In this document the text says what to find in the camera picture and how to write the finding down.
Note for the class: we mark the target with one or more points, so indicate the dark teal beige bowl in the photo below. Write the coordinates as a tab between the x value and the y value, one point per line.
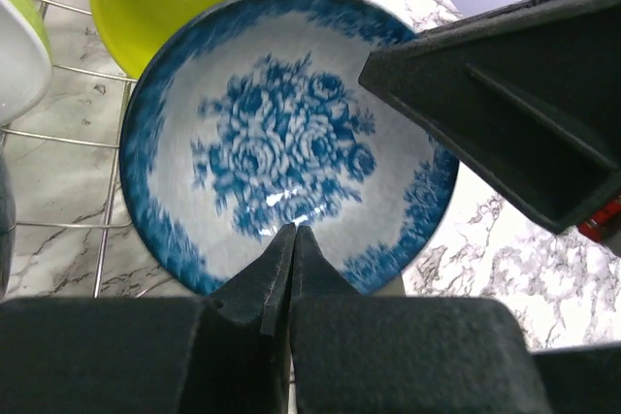
7	225

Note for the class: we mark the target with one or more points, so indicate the lime green white bowl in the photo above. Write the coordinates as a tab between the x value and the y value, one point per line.
26	70

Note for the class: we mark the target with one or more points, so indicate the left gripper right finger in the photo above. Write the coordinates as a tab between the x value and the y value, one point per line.
361	354

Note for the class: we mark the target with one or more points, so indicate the stainless steel dish rack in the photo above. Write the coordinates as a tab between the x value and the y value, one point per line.
72	235

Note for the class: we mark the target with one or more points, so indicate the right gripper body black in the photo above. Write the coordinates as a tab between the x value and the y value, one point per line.
603	227

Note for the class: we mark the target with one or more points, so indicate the blue white patterned bowl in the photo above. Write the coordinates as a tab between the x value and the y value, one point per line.
252	117

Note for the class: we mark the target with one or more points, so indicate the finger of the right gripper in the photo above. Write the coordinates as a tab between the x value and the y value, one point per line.
527	96

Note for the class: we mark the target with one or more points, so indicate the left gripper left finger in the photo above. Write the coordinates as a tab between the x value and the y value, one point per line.
224	353

